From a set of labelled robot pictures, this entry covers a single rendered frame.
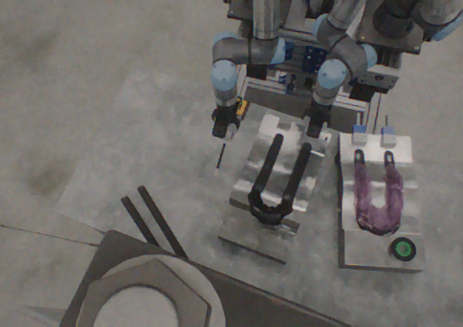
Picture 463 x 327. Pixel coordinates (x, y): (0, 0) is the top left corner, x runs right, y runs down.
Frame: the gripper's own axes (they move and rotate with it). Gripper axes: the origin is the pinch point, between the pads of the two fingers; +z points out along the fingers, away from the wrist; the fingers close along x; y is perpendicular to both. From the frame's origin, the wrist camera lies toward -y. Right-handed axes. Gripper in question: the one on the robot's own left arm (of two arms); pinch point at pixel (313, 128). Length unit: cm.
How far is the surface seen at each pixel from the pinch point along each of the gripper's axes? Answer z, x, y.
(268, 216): 6.1, 4.3, -35.4
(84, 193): 13, 74, -51
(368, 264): 2, -32, -40
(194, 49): 93, 92, 75
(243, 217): 7.2, 12.5, -38.6
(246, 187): -0.1, 14.7, -30.0
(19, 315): -54, 41, -87
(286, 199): 1.7, 0.3, -28.4
